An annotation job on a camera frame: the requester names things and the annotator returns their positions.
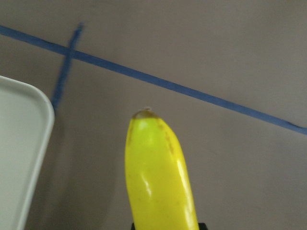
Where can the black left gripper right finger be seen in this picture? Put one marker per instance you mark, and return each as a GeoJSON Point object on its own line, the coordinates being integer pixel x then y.
{"type": "Point", "coordinates": [202, 226]}

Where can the white bear tray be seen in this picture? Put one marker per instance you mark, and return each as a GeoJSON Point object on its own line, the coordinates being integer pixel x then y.
{"type": "Point", "coordinates": [26, 123]}

